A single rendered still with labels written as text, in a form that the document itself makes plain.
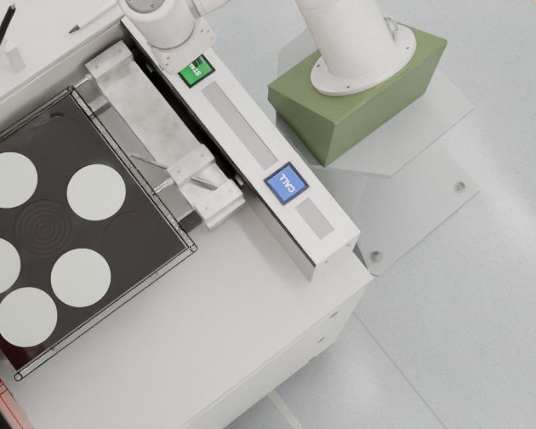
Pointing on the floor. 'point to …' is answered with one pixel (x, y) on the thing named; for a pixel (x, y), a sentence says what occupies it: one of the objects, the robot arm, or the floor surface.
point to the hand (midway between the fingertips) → (191, 55)
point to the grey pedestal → (392, 168)
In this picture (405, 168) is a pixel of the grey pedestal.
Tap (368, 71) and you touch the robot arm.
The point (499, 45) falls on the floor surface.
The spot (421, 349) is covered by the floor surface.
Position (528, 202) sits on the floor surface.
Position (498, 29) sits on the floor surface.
